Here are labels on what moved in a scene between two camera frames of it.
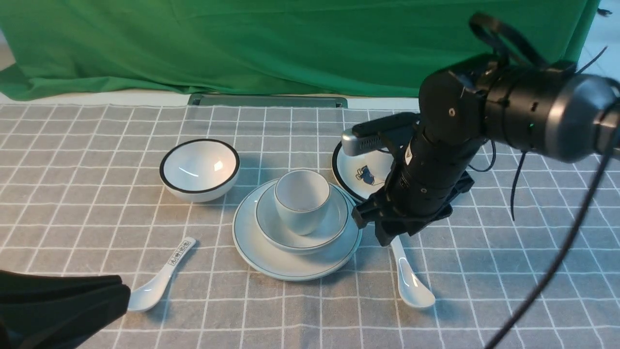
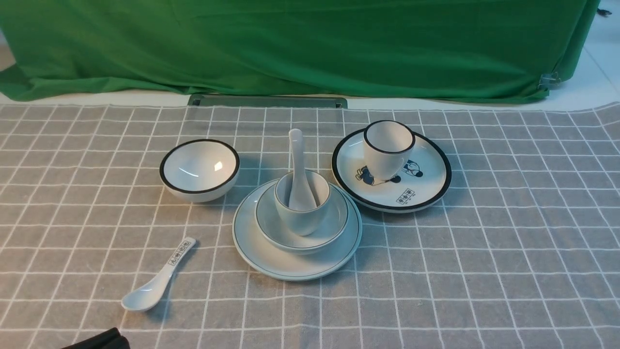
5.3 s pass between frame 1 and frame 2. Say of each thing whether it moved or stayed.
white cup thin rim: stayed
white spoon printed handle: stayed
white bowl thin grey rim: stayed
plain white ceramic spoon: moved
